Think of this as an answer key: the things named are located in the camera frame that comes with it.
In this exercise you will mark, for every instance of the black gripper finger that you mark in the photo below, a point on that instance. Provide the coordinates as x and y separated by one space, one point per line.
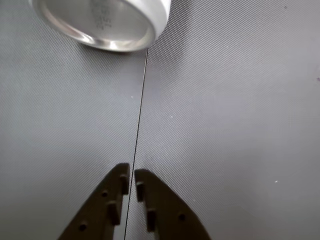
100 210
167 212

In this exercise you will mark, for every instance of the white blue printed drink can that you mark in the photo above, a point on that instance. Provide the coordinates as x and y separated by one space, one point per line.
120 20

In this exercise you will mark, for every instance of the grey textured mat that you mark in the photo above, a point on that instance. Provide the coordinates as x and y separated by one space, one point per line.
62 112
225 112

